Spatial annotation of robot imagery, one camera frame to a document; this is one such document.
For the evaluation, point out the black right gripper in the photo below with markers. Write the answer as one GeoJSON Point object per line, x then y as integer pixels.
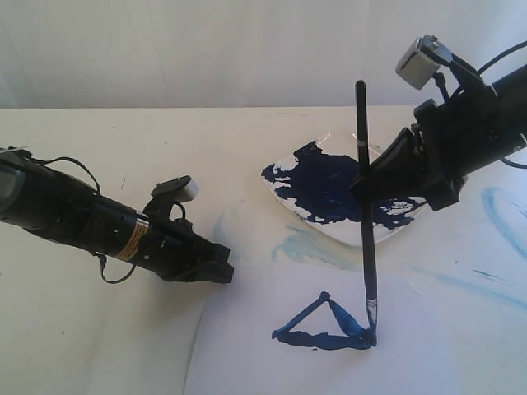
{"type": "Point", "coordinates": [459, 137]}

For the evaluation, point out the white paper sheet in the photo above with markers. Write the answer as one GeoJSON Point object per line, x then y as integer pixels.
{"type": "Point", "coordinates": [454, 330]}

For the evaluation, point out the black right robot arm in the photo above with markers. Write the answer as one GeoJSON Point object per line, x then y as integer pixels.
{"type": "Point", "coordinates": [432, 158]}

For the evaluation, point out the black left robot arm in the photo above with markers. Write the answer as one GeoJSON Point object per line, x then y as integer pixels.
{"type": "Point", "coordinates": [62, 209]}

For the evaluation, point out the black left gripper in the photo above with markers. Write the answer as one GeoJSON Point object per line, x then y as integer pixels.
{"type": "Point", "coordinates": [174, 252]}

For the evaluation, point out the white square paint plate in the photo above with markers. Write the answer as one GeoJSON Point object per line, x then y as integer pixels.
{"type": "Point", "coordinates": [313, 183]}

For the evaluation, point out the black paintbrush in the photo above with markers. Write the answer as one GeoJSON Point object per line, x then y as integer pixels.
{"type": "Point", "coordinates": [367, 234]}

